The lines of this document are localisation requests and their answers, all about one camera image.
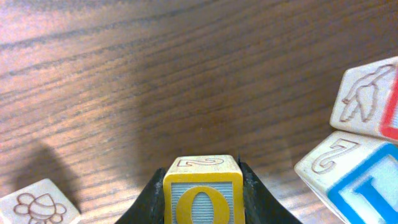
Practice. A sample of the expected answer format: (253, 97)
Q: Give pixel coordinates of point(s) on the yellow block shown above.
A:
(39, 203)
(204, 189)

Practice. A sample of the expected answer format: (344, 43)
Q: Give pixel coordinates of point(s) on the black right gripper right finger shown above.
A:
(261, 207)

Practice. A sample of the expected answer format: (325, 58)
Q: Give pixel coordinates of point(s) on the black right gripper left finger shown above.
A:
(149, 206)

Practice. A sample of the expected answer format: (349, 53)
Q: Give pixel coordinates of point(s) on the blue L block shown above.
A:
(354, 176)

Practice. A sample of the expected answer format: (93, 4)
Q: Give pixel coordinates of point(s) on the red I block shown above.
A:
(366, 102)

